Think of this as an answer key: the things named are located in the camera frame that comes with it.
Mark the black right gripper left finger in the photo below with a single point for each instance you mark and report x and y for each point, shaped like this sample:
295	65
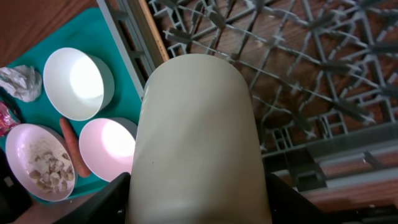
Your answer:
107	206

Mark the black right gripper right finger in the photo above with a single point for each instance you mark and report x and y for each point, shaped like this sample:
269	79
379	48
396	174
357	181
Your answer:
289	207

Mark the pink bowl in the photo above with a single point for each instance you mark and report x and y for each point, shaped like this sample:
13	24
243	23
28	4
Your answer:
107	146

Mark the cream plastic cup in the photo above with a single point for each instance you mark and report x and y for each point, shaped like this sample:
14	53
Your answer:
197	157

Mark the white bowl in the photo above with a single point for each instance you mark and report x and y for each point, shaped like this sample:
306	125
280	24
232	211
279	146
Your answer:
78	85

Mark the white tissue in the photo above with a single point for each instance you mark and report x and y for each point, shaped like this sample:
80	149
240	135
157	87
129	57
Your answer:
22	82

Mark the red snack wrapper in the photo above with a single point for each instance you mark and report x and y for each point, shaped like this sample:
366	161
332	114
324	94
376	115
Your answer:
9	118

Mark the orange carrot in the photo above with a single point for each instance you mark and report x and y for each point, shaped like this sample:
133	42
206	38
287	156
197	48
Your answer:
73	148

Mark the pink plate with food scraps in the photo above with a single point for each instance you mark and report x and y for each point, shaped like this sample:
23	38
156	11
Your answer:
38	158

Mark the grey plastic dish rack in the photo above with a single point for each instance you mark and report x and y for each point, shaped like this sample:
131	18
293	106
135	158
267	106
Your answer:
322	77

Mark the teal plastic tray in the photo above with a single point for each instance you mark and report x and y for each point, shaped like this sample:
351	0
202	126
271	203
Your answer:
89	33

